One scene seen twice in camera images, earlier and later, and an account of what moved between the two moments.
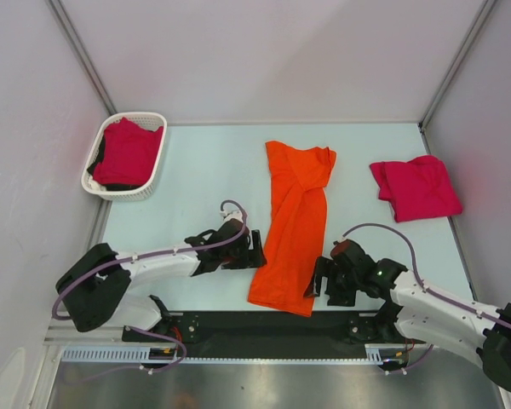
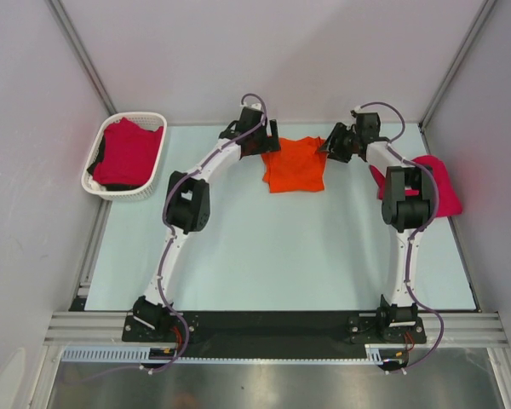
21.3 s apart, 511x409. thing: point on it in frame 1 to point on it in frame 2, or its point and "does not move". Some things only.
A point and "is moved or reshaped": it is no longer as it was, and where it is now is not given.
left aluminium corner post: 83,52 does not move
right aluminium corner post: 475,27 does not move
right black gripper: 324,267 to 339,133
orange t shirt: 295,232 is moved or reshaped
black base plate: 246,334 does not move
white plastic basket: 152,121 does not move
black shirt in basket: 110,187 does not move
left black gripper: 249,259 to 269,144
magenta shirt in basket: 129,153 does not move
